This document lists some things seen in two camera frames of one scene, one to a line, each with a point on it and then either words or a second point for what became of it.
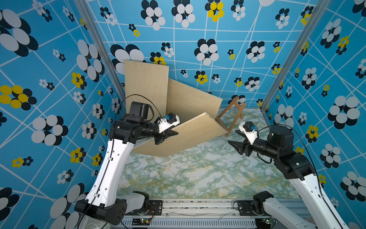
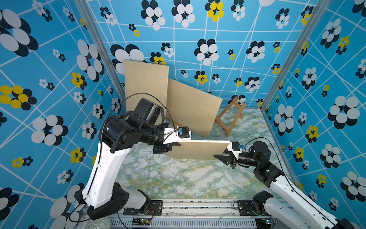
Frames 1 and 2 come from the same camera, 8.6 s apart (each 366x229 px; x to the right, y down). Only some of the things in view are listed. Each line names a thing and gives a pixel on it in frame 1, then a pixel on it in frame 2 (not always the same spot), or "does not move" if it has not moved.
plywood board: [148, 83] does not move
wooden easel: [241, 106] does not move
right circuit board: [264, 223] does not move
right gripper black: [240, 147] → [228, 161]
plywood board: [188, 103] does not move
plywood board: [198, 130] → [201, 150]
